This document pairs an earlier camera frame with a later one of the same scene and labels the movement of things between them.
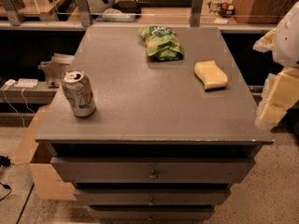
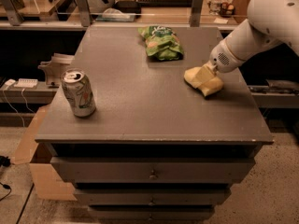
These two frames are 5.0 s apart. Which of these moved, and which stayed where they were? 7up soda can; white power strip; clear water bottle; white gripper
Moved: white gripper
Stayed: clear water bottle; white power strip; 7up soda can
